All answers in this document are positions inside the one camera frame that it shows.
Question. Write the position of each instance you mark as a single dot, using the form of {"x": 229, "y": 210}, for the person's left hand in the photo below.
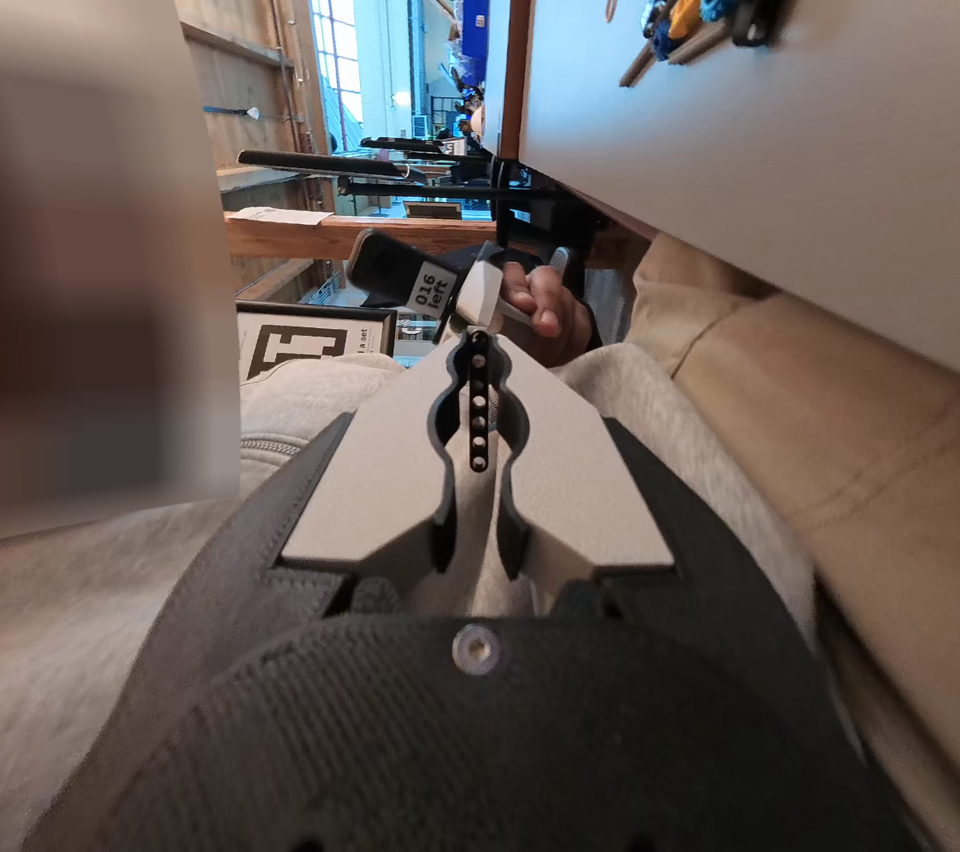
{"x": 547, "y": 297}

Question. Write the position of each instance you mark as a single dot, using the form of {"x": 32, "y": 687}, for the yellow lego beam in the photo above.
{"x": 686, "y": 5}

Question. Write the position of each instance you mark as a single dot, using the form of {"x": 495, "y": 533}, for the grey zip hoodie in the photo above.
{"x": 112, "y": 604}

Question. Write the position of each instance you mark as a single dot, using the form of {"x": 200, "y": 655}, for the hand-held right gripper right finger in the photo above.
{"x": 592, "y": 492}

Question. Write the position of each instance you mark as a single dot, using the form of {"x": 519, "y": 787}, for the black framed sign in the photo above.
{"x": 300, "y": 342}

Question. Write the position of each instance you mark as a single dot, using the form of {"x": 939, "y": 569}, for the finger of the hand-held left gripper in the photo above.
{"x": 480, "y": 290}
{"x": 517, "y": 316}

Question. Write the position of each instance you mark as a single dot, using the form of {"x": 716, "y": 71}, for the black lego beam with holes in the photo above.
{"x": 480, "y": 383}

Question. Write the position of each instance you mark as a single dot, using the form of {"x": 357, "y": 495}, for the black desk clamp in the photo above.
{"x": 540, "y": 215}

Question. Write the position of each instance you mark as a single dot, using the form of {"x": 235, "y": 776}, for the white paper sheet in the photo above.
{"x": 277, "y": 216}

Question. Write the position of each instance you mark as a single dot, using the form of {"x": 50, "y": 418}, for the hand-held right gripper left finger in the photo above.
{"x": 367, "y": 492}

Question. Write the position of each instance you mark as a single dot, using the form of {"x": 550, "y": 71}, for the beige trousers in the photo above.
{"x": 825, "y": 455}

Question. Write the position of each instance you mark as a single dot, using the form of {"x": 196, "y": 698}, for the grey lego axle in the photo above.
{"x": 705, "y": 40}

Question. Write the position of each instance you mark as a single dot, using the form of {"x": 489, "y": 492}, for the wooden rail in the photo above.
{"x": 360, "y": 237}

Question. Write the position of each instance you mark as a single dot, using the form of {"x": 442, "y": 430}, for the blue plastic bin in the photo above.
{"x": 475, "y": 20}

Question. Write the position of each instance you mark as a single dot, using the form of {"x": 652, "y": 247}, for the large window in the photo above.
{"x": 334, "y": 5}

